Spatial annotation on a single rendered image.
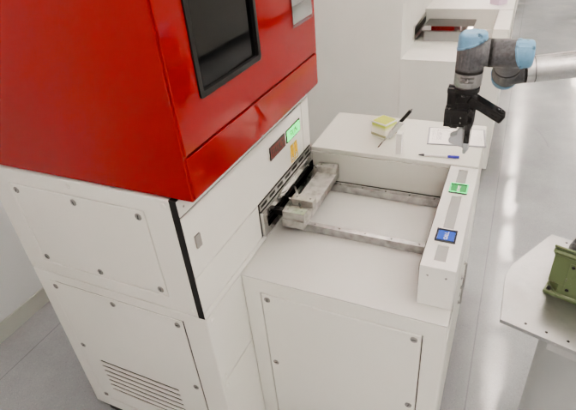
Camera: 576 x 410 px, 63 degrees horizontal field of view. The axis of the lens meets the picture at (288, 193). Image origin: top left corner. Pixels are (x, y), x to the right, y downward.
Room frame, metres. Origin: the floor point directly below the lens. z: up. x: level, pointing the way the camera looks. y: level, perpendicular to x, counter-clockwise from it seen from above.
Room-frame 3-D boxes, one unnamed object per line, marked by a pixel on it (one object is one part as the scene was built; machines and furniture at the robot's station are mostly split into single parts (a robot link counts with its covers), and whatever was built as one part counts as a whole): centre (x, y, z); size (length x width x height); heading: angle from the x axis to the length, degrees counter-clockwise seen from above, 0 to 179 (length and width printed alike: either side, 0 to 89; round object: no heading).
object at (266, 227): (1.47, -0.01, 0.89); 0.44 x 0.02 x 0.10; 153
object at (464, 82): (1.28, -0.54, 1.33); 0.08 x 0.08 x 0.05
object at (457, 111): (1.28, -0.53, 1.25); 0.09 x 0.08 x 0.12; 63
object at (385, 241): (1.25, -0.20, 0.84); 0.50 x 0.02 x 0.03; 63
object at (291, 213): (1.32, -0.02, 0.89); 0.08 x 0.03 x 0.03; 63
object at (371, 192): (1.49, -0.32, 0.84); 0.50 x 0.02 x 0.03; 63
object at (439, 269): (1.16, -0.49, 0.89); 0.55 x 0.09 x 0.14; 153
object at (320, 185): (1.46, -0.09, 0.87); 0.36 x 0.08 x 0.03; 153
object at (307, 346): (1.41, -0.33, 0.41); 0.97 x 0.64 x 0.82; 153
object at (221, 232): (1.31, 0.09, 1.02); 0.82 x 0.03 x 0.40; 153
